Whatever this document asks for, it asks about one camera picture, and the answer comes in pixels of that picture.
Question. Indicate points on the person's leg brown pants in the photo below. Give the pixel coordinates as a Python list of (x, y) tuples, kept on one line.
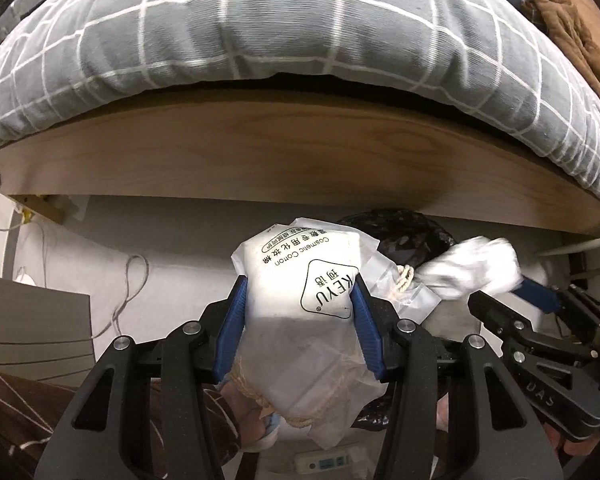
[(25, 425)]

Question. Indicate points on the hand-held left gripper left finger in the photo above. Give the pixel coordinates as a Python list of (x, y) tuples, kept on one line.
[(230, 330)]

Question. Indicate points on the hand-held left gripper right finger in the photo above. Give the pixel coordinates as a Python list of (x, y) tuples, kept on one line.
[(370, 332)]

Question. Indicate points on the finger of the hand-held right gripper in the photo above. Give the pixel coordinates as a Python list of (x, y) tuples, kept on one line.
[(495, 312), (537, 295)]

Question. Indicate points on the blue slipper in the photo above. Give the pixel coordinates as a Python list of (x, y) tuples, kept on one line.
[(272, 422)]

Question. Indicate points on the black waste bin with liner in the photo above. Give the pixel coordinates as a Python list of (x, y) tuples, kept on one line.
[(395, 230)]

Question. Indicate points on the person's right hand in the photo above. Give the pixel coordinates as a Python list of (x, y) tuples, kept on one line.
[(567, 447)]

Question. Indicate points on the white tissue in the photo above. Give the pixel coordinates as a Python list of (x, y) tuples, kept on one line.
[(472, 265)]

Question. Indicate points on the brown cloth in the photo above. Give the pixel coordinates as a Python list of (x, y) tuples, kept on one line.
[(575, 35)]

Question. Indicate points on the grey cabinet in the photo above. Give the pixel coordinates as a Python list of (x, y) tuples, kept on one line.
[(30, 330)]

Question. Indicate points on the white remote control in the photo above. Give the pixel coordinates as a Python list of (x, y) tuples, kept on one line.
[(327, 462)]

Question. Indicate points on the white charger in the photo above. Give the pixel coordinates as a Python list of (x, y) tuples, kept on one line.
[(25, 277)]

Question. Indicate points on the wooden bed frame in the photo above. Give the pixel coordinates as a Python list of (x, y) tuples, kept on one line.
[(280, 155)]

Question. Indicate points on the grey checked quilt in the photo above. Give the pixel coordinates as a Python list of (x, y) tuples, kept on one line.
[(280, 25)]

